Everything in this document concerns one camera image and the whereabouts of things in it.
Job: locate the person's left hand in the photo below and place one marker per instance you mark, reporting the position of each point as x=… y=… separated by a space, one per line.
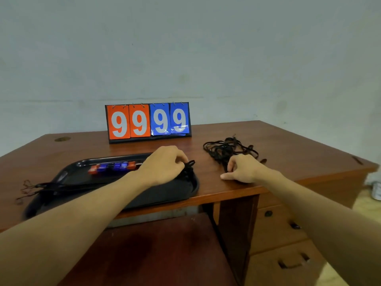
x=163 y=166

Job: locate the wooden side drawer with keyhole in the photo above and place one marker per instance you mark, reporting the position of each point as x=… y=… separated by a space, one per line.
x=276 y=235

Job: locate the black plastic tray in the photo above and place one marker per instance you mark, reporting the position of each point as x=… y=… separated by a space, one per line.
x=166 y=193

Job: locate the brown wooden desk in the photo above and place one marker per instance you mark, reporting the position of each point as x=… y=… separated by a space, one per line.
x=297 y=151

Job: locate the person's left forearm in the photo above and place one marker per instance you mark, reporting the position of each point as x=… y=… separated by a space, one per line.
x=65 y=235

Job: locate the pull-out wooden desk shelf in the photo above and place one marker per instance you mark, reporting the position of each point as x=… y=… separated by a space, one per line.
x=148 y=253

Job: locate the plain wooden side drawer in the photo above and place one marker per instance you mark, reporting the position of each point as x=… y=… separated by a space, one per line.
x=268 y=274

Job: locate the person's right forearm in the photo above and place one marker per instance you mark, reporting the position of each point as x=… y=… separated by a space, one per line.
x=327 y=223

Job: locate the person's right hand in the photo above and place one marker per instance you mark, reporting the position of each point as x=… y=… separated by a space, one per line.
x=247 y=169

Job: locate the orange and blue flip scoreboard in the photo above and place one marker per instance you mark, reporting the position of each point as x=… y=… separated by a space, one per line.
x=148 y=122

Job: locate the white container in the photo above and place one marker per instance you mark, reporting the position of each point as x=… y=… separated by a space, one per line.
x=376 y=190

